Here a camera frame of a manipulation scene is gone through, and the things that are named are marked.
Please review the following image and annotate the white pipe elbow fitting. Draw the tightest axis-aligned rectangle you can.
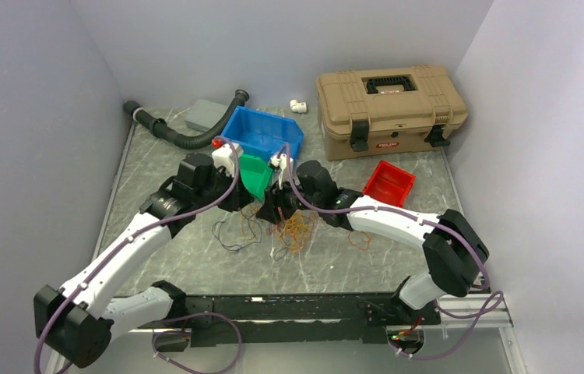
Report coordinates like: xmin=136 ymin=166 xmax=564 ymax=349
xmin=289 ymin=99 xmax=308 ymax=114

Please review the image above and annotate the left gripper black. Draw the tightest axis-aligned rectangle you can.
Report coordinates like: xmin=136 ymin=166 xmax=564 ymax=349
xmin=193 ymin=166 xmax=254 ymax=213

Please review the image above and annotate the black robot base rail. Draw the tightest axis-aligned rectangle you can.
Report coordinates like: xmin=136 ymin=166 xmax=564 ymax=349
xmin=148 ymin=291 xmax=441 ymax=348

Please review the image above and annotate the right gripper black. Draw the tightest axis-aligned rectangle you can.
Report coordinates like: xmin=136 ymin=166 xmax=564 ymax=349
xmin=256 ymin=171 xmax=322 ymax=225

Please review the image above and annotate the green plastic bin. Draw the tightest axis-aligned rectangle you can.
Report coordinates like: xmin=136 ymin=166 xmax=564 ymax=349
xmin=239 ymin=154 xmax=273 ymax=202

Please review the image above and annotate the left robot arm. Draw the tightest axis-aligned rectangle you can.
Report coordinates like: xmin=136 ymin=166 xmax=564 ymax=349
xmin=33 ymin=145 xmax=252 ymax=373

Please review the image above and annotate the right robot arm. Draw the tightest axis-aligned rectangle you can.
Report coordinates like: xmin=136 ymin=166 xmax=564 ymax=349
xmin=257 ymin=154 xmax=489 ymax=323

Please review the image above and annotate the coloured wire bundle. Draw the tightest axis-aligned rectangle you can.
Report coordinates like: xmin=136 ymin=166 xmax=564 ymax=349
xmin=240 ymin=203 xmax=322 ymax=262

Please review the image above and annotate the tan plastic toolbox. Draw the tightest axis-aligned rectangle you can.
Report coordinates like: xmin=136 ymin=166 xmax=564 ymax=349
xmin=315 ymin=65 xmax=468 ymax=161

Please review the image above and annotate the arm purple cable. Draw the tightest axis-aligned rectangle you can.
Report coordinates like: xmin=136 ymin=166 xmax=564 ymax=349
xmin=33 ymin=136 xmax=244 ymax=374
xmin=273 ymin=144 xmax=505 ymax=362

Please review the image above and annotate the black corrugated hose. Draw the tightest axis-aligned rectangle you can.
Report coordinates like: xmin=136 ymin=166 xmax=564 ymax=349
xmin=122 ymin=89 xmax=251 ymax=151

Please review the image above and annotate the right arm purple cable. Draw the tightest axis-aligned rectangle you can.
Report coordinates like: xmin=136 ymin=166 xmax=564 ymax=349
xmin=273 ymin=144 xmax=505 ymax=362

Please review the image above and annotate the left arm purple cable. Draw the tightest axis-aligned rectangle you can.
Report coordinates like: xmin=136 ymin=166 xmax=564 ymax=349
xmin=33 ymin=136 xmax=244 ymax=374

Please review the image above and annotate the blue plastic bin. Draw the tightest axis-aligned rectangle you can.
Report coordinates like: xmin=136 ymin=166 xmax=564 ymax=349
xmin=221 ymin=106 xmax=304 ymax=161

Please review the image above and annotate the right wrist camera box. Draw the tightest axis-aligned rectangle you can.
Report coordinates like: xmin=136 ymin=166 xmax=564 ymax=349
xmin=269 ymin=153 xmax=294 ymax=189

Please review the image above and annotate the red plastic bin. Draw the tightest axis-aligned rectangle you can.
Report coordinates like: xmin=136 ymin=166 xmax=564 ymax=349
xmin=362 ymin=161 xmax=416 ymax=207

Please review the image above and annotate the grey rectangular block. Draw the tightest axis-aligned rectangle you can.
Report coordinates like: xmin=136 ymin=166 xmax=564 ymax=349
xmin=185 ymin=99 xmax=228 ymax=132

